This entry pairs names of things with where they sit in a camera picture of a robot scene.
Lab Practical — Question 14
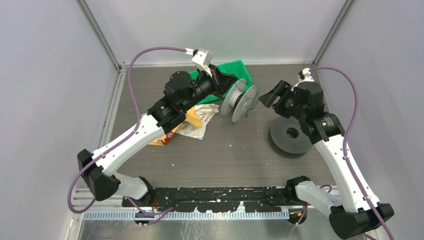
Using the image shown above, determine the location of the floral patterned cloth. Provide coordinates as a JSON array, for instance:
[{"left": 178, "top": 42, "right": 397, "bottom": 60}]
[{"left": 176, "top": 104, "right": 219, "bottom": 140}]

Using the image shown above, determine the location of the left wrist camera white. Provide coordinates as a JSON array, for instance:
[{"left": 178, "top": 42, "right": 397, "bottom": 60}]
[{"left": 191, "top": 48, "right": 214, "bottom": 77}]

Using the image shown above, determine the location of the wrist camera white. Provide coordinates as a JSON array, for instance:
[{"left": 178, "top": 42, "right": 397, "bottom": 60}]
[
  {"left": 298, "top": 67, "right": 315, "bottom": 83},
  {"left": 191, "top": 48, "right": 214, "bottom": 77}
]

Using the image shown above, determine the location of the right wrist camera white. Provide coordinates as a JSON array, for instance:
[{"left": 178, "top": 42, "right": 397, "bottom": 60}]
[{"left": 298, "top": 67, "right": 315, "bottom": 83}]

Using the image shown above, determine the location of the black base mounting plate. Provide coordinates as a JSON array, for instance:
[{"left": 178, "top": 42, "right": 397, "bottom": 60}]
[{"left": 134, "top": 186, "right": 306, "bottom": 213}]

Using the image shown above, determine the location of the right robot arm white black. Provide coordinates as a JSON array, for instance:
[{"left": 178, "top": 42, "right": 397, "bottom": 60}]
[{"left": 259, "top": 80, "right": 395, "bottom": 240}]

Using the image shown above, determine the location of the white plastic cable spool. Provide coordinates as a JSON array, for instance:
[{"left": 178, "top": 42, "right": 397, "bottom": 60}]
[{"left": 220, "top": 78, "right": 259, "bottom": 123}]

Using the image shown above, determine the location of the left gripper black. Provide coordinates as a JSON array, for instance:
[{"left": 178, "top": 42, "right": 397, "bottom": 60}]
[{"left": 181, "top": 64, "right": 238, "bottom": 113}]

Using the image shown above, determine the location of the white slotted cable duct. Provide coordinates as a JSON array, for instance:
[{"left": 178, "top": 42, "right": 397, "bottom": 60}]
[{"left": 82, "top": 208, "right": 290, "bottom": 221}]

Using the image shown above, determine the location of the dark grey cable spool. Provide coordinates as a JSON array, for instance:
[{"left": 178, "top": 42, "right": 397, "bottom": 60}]
[{"left": 267, "top": 116, "right": 313, "bottom": 159}]

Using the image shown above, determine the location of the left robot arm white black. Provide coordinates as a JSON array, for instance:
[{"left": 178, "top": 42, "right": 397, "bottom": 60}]
[{"left": 77, "top": 64, "right": 238, "bottom": 207}]

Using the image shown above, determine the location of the green three-compartment bin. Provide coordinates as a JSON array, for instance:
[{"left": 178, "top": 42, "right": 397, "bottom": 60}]
[{"left": 188, "top": 59, "right": 253, "bottom": 106}]

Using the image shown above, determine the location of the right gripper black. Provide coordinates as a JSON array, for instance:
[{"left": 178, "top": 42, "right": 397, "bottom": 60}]
[{"left": 259, "top": 79, "right": 306, "bottom": 121}]

